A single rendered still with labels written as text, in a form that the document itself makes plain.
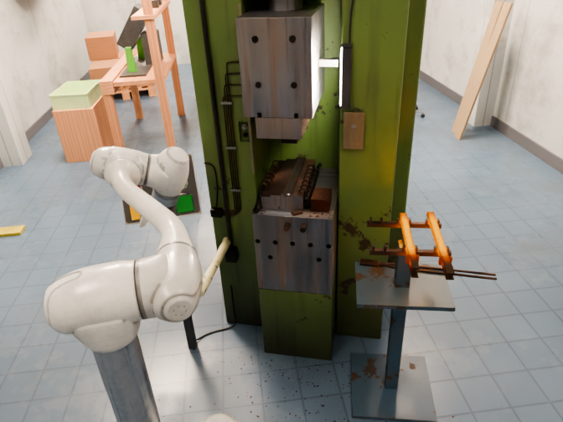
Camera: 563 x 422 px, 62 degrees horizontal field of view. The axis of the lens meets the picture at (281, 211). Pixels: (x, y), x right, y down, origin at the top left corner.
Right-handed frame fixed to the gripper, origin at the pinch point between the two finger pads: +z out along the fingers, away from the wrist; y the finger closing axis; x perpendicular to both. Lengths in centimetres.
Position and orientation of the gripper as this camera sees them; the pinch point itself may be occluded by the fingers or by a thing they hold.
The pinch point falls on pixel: (154, 236)
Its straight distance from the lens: 177.6
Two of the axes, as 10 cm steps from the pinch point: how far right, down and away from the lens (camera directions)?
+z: -3.5, 6.6, 6.7
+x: -6.2, 3.6, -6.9
